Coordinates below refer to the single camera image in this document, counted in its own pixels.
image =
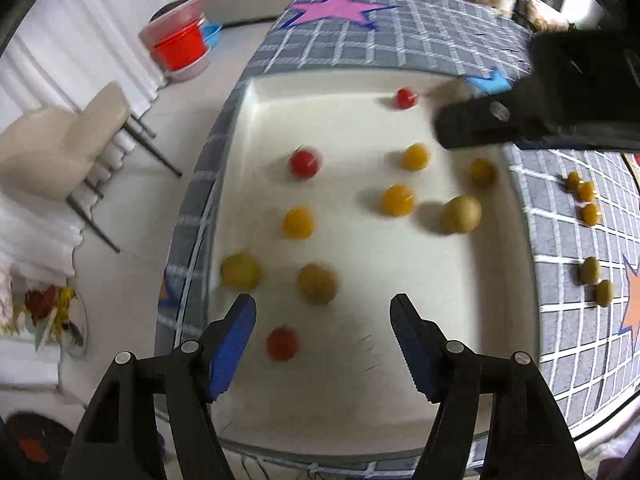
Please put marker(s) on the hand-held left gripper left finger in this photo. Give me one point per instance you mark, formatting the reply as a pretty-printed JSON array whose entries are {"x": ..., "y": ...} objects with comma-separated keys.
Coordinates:
[{"x": 232, "y": 345}]

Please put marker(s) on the red plastic basin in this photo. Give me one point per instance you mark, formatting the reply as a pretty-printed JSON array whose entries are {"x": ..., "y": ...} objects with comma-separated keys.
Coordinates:
[{"x": 180, "y": 52}]

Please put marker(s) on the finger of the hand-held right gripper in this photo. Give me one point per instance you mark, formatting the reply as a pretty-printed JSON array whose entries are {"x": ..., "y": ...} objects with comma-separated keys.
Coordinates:
[{"x": 475, "y": 122}]

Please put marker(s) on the glass dish with colourful decorations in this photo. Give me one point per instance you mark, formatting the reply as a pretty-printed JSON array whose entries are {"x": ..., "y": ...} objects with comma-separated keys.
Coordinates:
[{"x": 50, "y": 317}]

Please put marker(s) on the orange cherry tomato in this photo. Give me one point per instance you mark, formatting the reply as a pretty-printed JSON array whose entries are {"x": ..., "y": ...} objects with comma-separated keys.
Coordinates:
[
  {"x": 299, "y": 222},
  {"x": 591, "y": 213},
  {"x": 416, "y": 156},
  {"x": 573, "y": 179},
  {"x": 398, "y": 200},
  {"x": 482, "y": 171},
  {"x": 586, "y": 191}
]

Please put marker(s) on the grey checkered star tablecloth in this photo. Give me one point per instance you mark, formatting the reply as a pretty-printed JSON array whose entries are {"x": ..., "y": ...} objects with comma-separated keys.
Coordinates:
[{"x": 440, "y": 35}]

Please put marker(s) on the blue plastic bowl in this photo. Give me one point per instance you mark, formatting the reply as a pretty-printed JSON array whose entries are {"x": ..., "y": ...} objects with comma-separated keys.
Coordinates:
[{"x": 213, "y": 35}]

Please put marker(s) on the white curtain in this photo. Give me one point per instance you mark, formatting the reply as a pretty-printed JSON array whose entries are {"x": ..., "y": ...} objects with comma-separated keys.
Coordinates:
[{"x": 75, "y": 35}]

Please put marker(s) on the white rectangular tray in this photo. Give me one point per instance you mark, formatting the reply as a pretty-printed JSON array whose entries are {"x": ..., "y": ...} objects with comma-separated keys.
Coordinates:
[{"x": 360, "y": 260}]

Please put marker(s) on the pink plastic basin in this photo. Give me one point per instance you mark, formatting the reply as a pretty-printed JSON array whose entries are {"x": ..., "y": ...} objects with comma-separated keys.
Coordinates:
[{"x": 192, "y": 72}]

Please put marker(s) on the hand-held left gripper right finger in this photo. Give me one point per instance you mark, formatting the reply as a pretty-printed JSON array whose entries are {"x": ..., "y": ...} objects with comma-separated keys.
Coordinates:
[{"x": 415, "y": 350}]

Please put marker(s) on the beige chair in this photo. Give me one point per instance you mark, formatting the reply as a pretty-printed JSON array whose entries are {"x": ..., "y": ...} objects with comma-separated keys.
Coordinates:
[{"x": 60, "y": 145}]

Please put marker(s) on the dark round object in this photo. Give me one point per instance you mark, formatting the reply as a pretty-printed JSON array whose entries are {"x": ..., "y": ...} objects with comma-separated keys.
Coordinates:
[{"x": 30, "y": 442}]

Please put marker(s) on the yellow-green cherry tomato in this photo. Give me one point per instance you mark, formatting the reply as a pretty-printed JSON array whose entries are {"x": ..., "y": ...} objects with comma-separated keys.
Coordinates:
[
  {"x": 590, "y": 270},
  {"x": 605, "y": 292},
  {"x": 317, "y": 282},
  {"x": 461, "y": 214},
  {"x": 241, "y": 271}
]

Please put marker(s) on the red cherry tomato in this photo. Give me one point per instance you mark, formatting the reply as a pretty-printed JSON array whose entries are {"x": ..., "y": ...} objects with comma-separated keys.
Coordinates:
[
  {"x": 304, "y": 162},
  {"x": 281, "y": 344},
  {"x": 405, "y": 98}
]

